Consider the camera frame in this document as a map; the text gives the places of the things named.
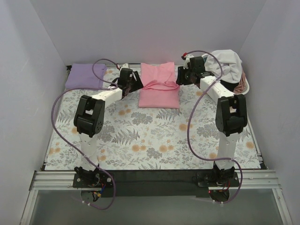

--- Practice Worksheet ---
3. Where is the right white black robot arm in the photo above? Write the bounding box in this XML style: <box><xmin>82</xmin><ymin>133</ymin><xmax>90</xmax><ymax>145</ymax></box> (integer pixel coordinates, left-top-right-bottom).
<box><xmin>176</xmin><ymin>53</ymin><xmax>248</xmax><ymax>187</ymax></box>

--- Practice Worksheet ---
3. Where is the brown garment in basket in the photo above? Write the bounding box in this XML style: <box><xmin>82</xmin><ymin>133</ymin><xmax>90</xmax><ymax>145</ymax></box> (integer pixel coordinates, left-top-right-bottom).
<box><xmin>234</xmin><ymin>70</ymin><xmax>249</xmax><ymax>95</ymax></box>

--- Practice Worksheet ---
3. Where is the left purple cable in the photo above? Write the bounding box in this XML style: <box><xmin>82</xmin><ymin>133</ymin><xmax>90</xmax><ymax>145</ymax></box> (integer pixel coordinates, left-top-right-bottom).
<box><xmin>51</xmin><ymin>58</ymin><xmax>117</xmax><ymax>210</ymax></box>

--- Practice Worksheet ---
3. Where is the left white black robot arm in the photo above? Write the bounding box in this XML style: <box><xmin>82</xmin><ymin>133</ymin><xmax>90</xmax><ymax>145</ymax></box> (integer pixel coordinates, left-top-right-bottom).
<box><xmin>74</xmin><ymin>63</ymin><xmax>143</xmax><ymax>187</ymax></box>

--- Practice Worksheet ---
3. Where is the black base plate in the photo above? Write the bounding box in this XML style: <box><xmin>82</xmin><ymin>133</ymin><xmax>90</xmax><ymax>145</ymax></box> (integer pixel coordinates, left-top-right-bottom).
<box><xmin>73</xmin><ymin>167</ymin><xmax>240</xmax><ymax>199</ymax></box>

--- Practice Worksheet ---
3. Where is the floral table cloth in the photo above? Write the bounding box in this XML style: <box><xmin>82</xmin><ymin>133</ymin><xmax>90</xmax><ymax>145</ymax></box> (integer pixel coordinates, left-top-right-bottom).
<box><xmin>44</xmin><ymin>67</ymin><xmax>262</xmax><ymax>171</ymax></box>

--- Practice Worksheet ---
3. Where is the black garment in basket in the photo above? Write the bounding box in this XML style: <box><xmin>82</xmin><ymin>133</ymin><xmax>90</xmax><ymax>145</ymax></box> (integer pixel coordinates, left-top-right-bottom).
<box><xmin>220</xmin><ymin>80</ymin><xmax>239</xmax><ymax>92</ymax></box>

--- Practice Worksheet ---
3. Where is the folded purple t shirt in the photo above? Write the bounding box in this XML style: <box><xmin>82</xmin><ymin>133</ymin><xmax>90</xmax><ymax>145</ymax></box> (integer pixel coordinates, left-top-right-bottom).
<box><xmin>65</xmin><ymin>64</ymin><xmax>103</xmax><ymax>90</ymax></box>

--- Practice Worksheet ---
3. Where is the aluminium frame rail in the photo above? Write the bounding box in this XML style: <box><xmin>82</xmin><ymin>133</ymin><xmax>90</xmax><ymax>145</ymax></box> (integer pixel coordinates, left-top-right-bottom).
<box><xmin>21</xmin><ymin>170</ymin><xmax>292</xmax><ymax>225</ymax></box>

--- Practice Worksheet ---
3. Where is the pink t shirt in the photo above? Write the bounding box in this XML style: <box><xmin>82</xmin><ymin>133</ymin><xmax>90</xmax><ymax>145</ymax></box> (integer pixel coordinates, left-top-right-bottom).
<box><xmin>138</xmin><ymin>62</ymin><xmax>180</xmax><ymax>109</ymax></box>

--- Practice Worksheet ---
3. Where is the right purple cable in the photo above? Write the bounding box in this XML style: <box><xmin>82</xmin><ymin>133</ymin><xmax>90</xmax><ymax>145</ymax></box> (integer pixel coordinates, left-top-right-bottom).
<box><xmin>181</xmin><ymin>50</ymin><xmax>243</xmax><ymax>204</ymax></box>

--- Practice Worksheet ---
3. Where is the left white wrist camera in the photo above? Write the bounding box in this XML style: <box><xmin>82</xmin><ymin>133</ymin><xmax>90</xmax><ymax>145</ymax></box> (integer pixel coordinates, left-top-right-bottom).
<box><xmin>116</xmin><ymin>63</ymin><xmax>130</xmax><ymax>70</ymax></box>

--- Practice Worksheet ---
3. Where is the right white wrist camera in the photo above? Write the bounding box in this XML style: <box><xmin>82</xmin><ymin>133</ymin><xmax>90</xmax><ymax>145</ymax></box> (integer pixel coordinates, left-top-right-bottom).
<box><xmin>181</xmin><ymin>53</ymin><xmax>194</xmax><ymax>69</ymax></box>

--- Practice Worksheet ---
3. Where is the white t shirt in basket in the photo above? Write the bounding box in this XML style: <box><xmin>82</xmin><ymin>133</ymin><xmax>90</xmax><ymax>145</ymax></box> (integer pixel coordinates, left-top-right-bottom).
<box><xmin>204</xmin><ymin>50</ymin><xmax>242</xmax><ymax>83</ymax></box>

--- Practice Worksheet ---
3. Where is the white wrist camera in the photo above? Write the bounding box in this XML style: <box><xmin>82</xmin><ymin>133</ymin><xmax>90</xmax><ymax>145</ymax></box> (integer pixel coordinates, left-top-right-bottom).
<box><xmin>181</xmin><ymin>53</ymin><xmax>194</xmax><ymax>69</ymax></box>
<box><xmin>116</xmin><ymin>63</ymin><xmax>130</xmax><ymax>70</ymax></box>

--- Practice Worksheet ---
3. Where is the purple cable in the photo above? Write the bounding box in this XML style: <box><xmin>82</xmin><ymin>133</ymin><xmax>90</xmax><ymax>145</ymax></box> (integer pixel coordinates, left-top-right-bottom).
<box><xmin>51</xmin><ymin>58</ymin><xmax>117</xmax><ymax>210</ymax></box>
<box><xmin>181</xmin><ymin>50</ymin><xmax>243</xmax><ymax>204</ymax></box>

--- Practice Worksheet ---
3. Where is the white laundry basket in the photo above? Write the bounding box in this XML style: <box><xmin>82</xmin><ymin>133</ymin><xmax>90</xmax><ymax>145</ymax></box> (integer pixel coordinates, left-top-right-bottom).
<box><xmin>202</xmin><ymin>50</ymin><xmax>249</xmax><ymax>94</ymax></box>

